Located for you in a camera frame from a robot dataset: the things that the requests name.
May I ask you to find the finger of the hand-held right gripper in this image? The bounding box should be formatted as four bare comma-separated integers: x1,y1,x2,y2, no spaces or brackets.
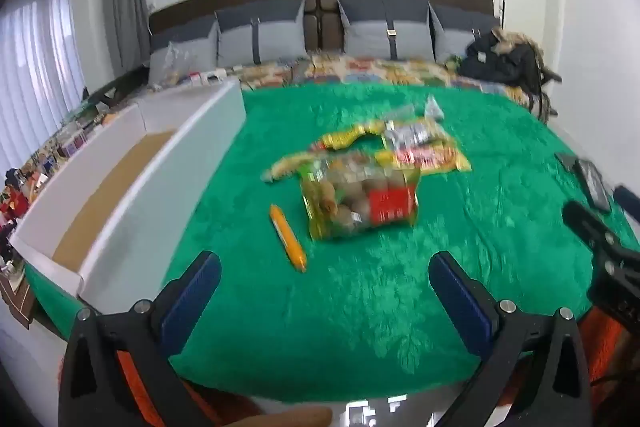
613,185,640,220
561,201,621,258

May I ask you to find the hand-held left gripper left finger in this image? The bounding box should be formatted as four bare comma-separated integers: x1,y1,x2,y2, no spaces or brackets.
57,251,223,427

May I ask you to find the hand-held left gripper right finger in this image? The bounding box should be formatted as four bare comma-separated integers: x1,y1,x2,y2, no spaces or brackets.
429,251,593,427

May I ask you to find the orange sausage stick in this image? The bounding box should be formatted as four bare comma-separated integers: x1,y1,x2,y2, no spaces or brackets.
269,204,308,274

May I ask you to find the white cardboard box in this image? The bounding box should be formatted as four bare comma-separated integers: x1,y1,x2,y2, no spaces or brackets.
9,77,247,300

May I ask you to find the clear bag with red label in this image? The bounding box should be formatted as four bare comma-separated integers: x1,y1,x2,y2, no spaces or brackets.
299,152,421,242

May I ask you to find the red and yellow snack packet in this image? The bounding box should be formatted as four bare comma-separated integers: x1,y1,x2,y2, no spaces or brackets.
377,142,473,172

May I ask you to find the silver and yellow snack packet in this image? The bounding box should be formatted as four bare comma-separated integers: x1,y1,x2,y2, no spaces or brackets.
382,117,446,152

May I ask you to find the clear plastic wrapper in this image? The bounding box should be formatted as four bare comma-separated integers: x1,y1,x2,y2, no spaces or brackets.
385,104,418,122

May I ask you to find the long yellow snack strip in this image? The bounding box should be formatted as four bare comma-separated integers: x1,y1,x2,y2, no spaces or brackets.
261,121,388,185

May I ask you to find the person's left hand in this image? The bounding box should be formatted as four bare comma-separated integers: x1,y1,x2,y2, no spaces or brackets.
220,407,333,427

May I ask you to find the black smartphone with lit screen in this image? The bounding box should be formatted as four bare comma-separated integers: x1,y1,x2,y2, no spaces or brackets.
572,158,613,212

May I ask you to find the orange cloth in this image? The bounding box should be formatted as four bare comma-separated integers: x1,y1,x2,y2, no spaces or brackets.
112,302,640,427

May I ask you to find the green patterned blanket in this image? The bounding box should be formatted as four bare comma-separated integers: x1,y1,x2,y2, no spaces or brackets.
25,82,640,403

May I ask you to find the black jacket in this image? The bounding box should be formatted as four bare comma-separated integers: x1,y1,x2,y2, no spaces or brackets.
457,29,538,85

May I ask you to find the beige cloth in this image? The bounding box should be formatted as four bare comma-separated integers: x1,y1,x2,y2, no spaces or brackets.
490,27,543,58

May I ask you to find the grey two-tone pillow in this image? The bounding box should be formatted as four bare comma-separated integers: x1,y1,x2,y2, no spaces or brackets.
215,0,307,68
149,14,221,82
429,2,501,62
336,0,436,60

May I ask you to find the clear plastic bag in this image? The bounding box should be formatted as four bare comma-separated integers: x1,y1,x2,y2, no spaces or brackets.
157,42,201,82

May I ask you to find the floral bedsheet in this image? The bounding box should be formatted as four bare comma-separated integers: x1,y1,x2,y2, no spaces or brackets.
220,52,551,118

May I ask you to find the white sheer curtain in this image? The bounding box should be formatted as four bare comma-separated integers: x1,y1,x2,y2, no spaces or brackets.
0,0,86,172

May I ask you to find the black strap bag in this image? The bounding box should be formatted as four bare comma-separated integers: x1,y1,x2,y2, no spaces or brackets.
520,52,563,122

